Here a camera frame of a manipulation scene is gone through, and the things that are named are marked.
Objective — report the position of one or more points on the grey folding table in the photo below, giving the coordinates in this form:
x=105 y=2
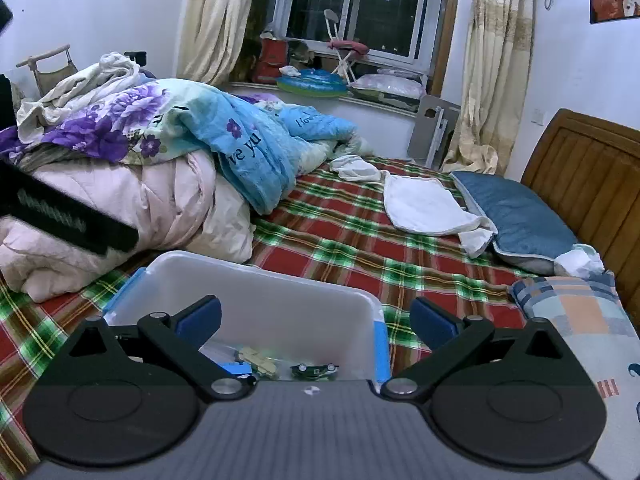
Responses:
x=432 y=130

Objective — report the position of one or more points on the wall switch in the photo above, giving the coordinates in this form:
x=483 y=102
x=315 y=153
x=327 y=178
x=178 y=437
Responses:
x=538 y=116

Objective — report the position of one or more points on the cream curtain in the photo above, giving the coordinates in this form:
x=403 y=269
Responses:
x=215 y=20
x=495 y=60

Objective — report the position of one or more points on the window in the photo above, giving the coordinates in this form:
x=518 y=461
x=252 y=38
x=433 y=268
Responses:
x=360 y=5

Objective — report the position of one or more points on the pastel checked pillow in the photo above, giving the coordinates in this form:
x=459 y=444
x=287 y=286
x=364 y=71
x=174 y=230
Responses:
x=580 y=330

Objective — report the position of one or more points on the blue pillow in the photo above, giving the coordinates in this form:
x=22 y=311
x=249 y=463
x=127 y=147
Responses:
x=515 y=220

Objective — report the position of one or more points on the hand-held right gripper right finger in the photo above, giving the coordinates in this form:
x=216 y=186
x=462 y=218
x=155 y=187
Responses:
x=430 y=322

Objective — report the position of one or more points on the white plastic container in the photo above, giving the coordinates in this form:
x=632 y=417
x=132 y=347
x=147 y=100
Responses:
x=280 y=310

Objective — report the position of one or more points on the wooden stroller frame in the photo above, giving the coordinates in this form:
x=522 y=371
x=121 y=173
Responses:
x=47 y=67

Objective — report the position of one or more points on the wooden headboard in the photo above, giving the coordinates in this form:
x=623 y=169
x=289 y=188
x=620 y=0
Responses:
x=590 y=170

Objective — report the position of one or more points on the red bag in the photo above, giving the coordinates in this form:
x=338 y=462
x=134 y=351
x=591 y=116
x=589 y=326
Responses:
x=270 y=57

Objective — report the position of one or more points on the bagged white pillow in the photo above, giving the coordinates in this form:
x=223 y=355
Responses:
x=387 y=85

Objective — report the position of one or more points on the crumpled white garment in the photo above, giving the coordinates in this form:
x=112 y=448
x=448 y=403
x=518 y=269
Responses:
x=357 y=167

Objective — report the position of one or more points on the pink folding chair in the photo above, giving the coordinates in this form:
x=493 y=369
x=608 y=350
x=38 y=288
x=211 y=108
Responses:
x=345 y=47

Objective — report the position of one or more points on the purple floral blue quilt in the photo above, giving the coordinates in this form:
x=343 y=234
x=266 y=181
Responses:
x=240 y=140

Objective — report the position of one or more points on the green toy car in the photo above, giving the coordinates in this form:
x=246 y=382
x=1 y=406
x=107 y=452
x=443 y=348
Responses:
x=315 y=371

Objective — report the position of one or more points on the beige toy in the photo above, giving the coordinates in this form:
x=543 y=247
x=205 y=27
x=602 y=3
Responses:
x=257 y=360

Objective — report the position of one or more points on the white towel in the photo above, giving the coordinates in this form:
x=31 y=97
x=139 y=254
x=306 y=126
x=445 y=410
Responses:
x=425 y=205

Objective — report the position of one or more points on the pink quilt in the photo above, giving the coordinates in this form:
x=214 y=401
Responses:
x=165 y=205

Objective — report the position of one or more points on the plaid bed sheet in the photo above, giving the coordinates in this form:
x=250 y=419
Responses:
x=350 y=260

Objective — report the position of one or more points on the small white cloth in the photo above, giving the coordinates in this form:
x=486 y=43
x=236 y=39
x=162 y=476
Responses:
x=580 y=260

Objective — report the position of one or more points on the cream crumpled sheet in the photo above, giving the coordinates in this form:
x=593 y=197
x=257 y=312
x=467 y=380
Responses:
x=85 y=85

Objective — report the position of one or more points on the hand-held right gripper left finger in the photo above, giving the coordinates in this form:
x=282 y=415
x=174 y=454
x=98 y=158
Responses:
x=197 y=322

